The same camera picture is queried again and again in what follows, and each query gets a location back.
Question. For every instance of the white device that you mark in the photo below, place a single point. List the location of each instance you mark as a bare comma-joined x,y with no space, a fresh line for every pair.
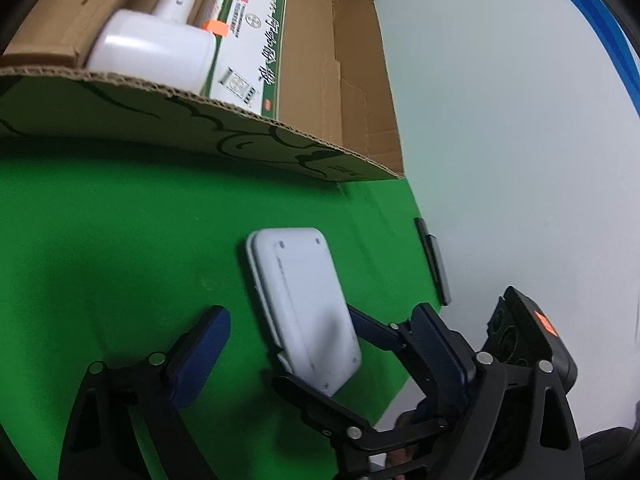
304,305

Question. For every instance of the black phone on table edge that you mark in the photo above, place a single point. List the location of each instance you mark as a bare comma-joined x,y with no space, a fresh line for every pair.
434,260

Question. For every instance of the white plastic bottle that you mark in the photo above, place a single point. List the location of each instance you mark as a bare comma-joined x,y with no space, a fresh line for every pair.
160,47

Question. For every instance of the green and white medicine box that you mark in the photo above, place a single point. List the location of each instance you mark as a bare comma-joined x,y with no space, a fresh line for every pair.
248,38

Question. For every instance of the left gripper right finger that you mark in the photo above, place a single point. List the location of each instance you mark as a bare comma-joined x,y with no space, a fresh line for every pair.
515,422

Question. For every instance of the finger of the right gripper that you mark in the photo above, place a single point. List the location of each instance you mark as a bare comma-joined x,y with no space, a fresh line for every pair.
388,337
325,409

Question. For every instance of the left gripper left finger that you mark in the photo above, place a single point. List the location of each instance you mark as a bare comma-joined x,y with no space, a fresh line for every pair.
100,441

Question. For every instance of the large open cardboard box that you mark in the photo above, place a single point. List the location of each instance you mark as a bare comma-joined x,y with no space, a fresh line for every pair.
300,85

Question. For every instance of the green table cloth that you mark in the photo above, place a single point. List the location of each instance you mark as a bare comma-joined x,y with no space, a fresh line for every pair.
106,257

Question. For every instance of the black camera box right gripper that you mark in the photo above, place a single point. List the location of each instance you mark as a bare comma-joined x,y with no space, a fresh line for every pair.
520,334

